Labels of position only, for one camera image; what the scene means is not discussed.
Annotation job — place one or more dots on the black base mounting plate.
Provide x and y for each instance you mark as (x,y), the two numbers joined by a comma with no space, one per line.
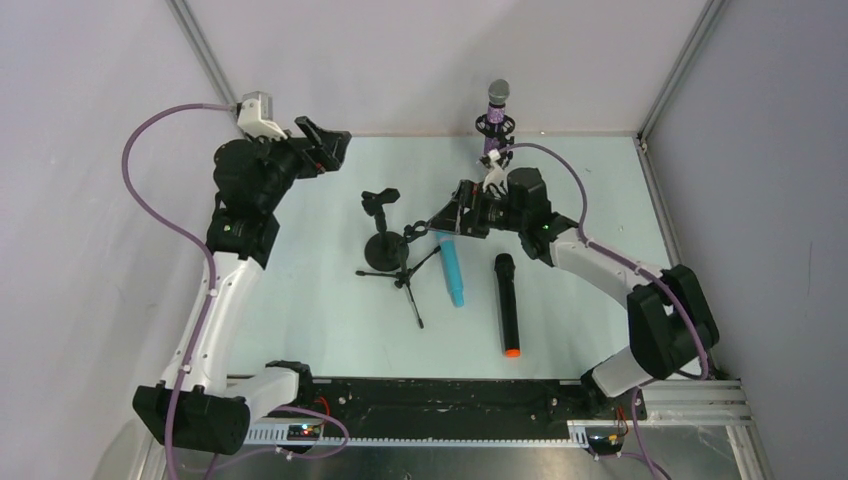
(461,410)

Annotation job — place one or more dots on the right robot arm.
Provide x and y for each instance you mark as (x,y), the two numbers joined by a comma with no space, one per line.
(669,319)

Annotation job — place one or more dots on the left circuit board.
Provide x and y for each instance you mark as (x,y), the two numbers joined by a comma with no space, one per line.
(308,433)

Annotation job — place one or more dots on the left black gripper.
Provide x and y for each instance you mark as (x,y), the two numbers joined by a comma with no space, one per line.
(308,148)

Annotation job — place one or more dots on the black microphone orange end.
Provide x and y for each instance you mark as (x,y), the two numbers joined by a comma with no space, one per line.
(504,269)

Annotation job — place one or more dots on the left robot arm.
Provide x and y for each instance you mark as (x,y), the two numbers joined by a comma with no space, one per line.
(193,406)

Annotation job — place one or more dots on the circuit board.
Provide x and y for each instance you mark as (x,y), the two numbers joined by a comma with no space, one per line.
(308,433)
(603,445)

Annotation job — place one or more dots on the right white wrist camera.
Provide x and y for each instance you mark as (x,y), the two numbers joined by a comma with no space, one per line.
(495,180)

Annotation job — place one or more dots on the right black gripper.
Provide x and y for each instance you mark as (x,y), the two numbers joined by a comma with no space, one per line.
(470,213)

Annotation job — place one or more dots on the black small tripod stand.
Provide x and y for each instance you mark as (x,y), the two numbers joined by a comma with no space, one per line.
(402,277)

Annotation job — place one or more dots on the right circuit board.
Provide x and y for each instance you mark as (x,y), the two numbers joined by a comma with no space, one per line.
(603,445)

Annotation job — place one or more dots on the black round-base mic stand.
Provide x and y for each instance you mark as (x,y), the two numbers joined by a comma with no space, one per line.
(386,250)

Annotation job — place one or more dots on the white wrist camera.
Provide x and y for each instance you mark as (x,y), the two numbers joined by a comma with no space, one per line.
(495,180)
(255,117)

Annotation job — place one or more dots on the purple glitter microphone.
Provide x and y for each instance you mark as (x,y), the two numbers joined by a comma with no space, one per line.
(498,93)

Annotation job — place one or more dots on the turquoise microphone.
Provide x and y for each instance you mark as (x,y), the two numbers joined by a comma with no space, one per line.
(451,268)

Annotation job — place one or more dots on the black tripod shock-mount stand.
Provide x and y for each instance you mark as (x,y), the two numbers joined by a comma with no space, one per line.
(497,129)

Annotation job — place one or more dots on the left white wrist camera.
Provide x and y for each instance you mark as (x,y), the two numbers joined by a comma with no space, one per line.
(255,117)

